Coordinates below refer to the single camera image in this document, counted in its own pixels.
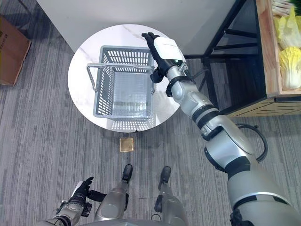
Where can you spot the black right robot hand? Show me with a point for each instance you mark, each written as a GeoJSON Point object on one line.
{"type": "Point", "coordinates": [167, 48]}

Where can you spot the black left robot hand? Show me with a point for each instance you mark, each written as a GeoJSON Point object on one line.
{"type": "Point", "coordinates": [82, 188]}

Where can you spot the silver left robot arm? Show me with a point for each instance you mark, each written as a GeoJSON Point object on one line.
{"type": "Point", "coordinates": [70, 210]}

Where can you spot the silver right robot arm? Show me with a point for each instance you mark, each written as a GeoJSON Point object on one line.
{"type": "Point", "coordinates": [225, 141]}

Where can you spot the grey plastic shopping basket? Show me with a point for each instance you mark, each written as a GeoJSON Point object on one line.
{"type": "Point", "coordinates": [124, 90]}

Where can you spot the silver left robot leg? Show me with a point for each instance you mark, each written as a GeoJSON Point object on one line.
{"type": "Point", "coordinates": [115, 197]}

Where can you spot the silver robot leg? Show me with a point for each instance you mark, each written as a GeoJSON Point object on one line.
{"type": "Point", "coordinates": [115, 197]}
{"type": "Point", "coordinates": [168, 197]}

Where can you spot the round white marble table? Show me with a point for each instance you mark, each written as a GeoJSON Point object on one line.
{"type": "Point", "coordinates": [122, 77]}

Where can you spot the brass floor socket plate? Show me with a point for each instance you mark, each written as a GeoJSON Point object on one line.
{"type": "Point", "coordinates": [127, 145]}

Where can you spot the silver right robot leg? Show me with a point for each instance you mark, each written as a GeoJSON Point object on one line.
{"type": "Point", "coordinates": [168, 197]}

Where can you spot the wooden produce crate shelf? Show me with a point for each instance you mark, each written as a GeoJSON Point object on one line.
{"type": "Point", "coordinates": [272, 61]}

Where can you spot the yellow napa cabbage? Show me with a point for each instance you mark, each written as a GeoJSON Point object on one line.
{"type": "Point", "coordinates": [288, 30]}
{"type": "Point", "coordinates": [291, 67]}

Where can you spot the pale leek bundle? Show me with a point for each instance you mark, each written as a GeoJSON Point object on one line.
{"type": "Point", "coordinates": [282, 7]}

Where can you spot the brown cardboard box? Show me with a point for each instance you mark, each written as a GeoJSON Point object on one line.
{"type": "Point", "coordinates": [11, 53]}

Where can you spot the black metal shelf frame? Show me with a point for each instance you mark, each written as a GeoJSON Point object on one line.
{"type": "Point", "coordinates": [225, 44]}

